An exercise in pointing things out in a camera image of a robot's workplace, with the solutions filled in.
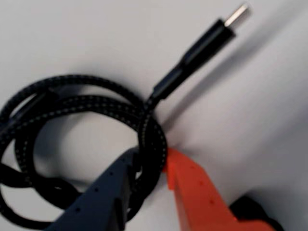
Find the navy gripper finger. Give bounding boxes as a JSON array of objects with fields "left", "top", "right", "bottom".
[{"left": 49, "top": 147, "right": 140, "bottom": 231}]

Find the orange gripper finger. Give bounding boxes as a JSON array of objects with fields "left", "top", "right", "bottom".
[{"left": 163, "top": 147, "right": 275, "bottom": 231}]

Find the black ring strap device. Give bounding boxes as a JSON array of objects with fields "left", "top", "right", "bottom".
[{"left": 228, "top": 194, "right": 285, "bottom": 231}]

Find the black braided USB cable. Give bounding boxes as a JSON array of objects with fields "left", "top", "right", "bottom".
[{"left": 0, "top": 2, "right": 253, "bottom": 226}]

